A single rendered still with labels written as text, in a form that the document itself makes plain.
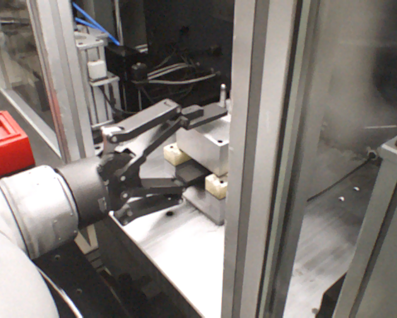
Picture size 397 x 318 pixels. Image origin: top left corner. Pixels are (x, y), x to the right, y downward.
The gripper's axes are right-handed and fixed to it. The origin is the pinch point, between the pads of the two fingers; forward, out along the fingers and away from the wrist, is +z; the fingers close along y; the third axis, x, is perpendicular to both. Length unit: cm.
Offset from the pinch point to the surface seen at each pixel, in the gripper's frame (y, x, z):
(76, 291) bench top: -33.0, 14.4, -18.6
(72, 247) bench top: -33.0, 25.5, -14.6
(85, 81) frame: 1.5, 27.0, -5.2
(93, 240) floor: -102, 92, 11
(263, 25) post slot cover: 22.2, -20.5, -13.3
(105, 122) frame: -7.5, 26.7, -2.7
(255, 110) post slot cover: 17.1, -20.5, -13.3
